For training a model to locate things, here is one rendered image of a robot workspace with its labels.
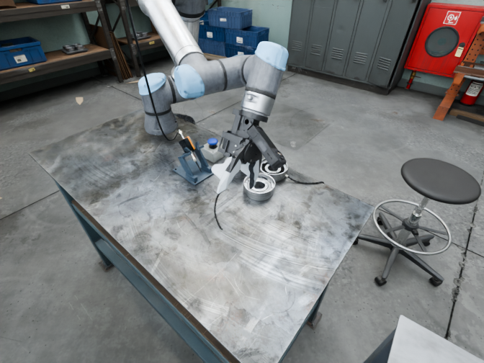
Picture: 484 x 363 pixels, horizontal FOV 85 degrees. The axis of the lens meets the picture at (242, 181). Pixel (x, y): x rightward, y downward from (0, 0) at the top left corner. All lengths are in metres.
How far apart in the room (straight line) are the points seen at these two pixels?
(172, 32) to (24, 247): 1.78
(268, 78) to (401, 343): 0.72
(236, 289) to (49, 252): 1.58
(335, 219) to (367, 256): 1.02
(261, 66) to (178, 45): 0.22
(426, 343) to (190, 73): 0.86
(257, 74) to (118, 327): 1.38
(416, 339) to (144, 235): 0.76
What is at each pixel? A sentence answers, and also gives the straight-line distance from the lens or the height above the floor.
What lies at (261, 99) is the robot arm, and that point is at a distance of 0.62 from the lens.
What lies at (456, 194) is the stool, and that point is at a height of 0.62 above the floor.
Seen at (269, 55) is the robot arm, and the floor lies 1.25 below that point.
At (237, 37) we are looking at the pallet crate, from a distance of 4.60.
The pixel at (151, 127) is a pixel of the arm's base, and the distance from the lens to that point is 1.26.
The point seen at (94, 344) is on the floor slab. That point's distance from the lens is 1.64.
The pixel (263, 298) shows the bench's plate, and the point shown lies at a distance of 0.68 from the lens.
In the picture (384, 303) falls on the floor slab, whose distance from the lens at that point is 1.73.
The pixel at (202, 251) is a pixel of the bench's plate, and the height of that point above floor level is 0.80.
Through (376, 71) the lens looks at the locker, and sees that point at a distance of 4.07.
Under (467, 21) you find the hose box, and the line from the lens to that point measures 4.14.
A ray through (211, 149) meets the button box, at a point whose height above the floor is 0.85.
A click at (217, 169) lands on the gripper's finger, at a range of 0.63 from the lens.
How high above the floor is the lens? 1.41
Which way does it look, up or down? 40 degrees down
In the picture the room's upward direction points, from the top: straight up
